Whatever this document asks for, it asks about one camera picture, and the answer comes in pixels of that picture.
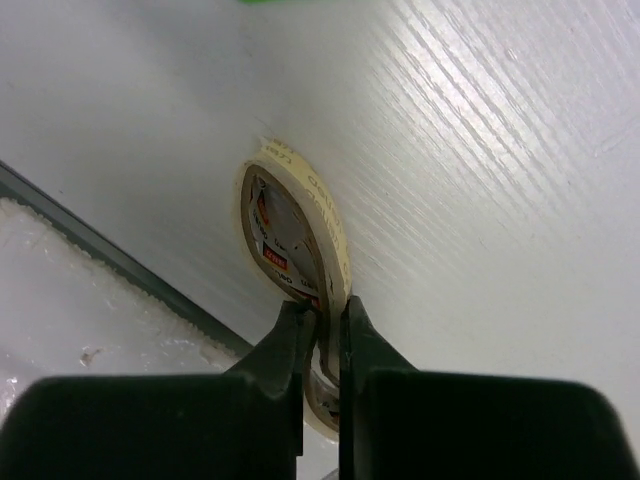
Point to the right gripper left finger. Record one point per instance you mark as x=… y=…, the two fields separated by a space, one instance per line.
x=245 y=423

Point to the green clip file folder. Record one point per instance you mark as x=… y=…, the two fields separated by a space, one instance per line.
x=278 y=1

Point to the brown tape roll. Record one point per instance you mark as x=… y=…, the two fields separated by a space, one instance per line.
x=293 y=236

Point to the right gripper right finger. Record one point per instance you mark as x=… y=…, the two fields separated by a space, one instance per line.
x=399 y=422

